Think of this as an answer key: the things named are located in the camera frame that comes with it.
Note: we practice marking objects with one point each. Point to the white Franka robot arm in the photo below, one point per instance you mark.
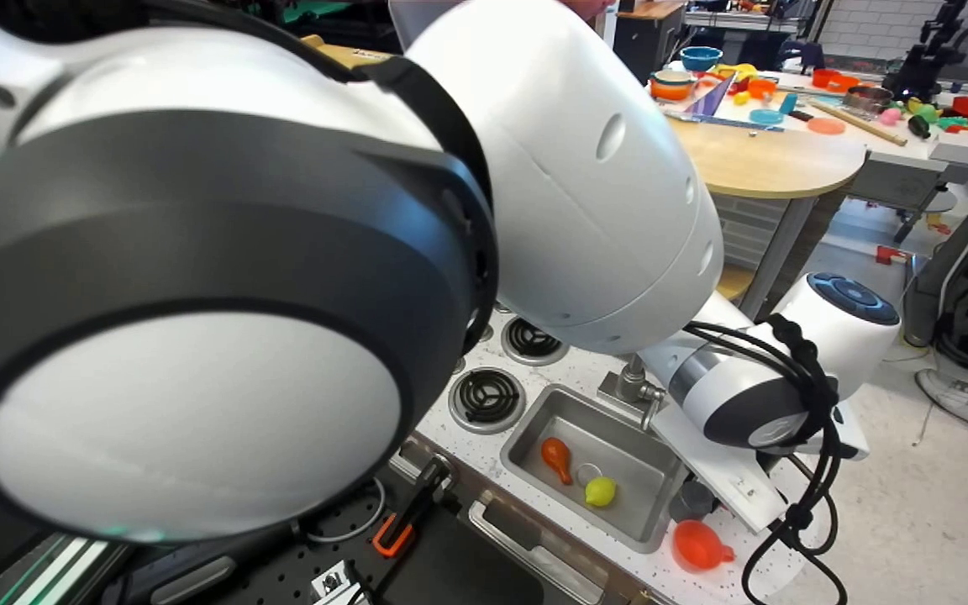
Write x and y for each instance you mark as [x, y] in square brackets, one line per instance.
[170, 223]

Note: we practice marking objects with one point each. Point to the black coil stove burner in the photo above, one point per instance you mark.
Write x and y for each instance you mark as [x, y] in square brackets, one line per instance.
[486, 397]
[532, 342]

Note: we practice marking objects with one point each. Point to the wooden toy kitchen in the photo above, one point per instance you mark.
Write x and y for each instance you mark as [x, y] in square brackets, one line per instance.
[568, 375]

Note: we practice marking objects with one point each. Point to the silver toy faucet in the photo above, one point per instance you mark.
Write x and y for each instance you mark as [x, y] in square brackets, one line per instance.
[629, 388]

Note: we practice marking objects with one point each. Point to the orange toy food piece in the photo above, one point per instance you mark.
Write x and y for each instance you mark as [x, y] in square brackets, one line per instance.
[555, 459]

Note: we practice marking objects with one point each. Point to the metal toy sink basin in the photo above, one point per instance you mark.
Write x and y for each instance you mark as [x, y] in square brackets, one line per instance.
[619, 449]

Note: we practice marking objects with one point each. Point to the yellow-green toy ball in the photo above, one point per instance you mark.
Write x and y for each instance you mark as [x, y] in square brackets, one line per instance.
[598, 492]

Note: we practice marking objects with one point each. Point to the orange bowl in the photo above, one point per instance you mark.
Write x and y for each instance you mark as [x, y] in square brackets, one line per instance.
[673, 90]

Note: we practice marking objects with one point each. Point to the round wooden table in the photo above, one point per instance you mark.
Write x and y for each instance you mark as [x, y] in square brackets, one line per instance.
[763, 156]

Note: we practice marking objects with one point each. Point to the white printed label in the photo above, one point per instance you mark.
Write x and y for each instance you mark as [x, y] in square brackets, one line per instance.
[335, 585]

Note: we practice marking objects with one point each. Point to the blue bowl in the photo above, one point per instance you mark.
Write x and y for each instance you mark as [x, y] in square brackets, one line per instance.
[701, 56]

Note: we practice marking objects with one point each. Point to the small red floor object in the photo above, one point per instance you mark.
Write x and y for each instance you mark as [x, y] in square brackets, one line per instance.
[888, 254]

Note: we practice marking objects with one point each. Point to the orange toy tray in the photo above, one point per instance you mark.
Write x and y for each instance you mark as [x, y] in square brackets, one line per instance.
[839, 78]

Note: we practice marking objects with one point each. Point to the green white striped bar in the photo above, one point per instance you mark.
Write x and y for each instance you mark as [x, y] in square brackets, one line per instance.
[59, 574]

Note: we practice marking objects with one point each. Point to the black machine stand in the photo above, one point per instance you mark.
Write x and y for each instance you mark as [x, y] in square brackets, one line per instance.
[931, 56]

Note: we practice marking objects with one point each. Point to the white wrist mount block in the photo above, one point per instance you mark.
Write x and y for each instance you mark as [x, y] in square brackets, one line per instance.
[849, 421]

